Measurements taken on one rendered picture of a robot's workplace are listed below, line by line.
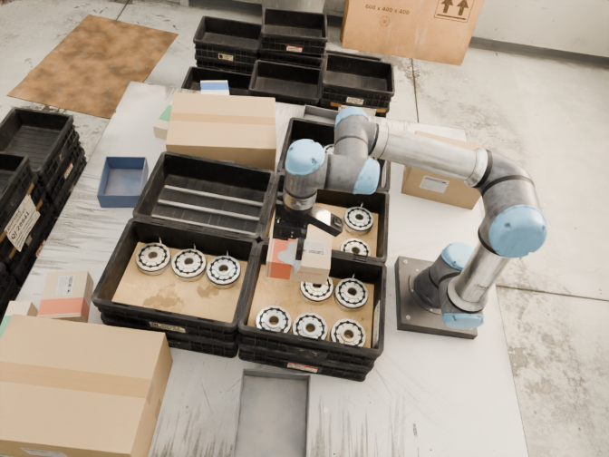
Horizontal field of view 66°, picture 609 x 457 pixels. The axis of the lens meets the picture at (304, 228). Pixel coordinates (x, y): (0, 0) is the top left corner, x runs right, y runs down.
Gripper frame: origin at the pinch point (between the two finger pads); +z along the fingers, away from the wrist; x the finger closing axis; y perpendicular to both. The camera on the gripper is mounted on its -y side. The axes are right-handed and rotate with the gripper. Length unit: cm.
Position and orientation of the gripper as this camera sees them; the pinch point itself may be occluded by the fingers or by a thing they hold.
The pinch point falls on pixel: (299, 250)
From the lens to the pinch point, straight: 121.4
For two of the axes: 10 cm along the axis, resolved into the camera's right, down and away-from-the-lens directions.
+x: -0.8, 7.9, -6.1
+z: -1.0, 6.0, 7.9
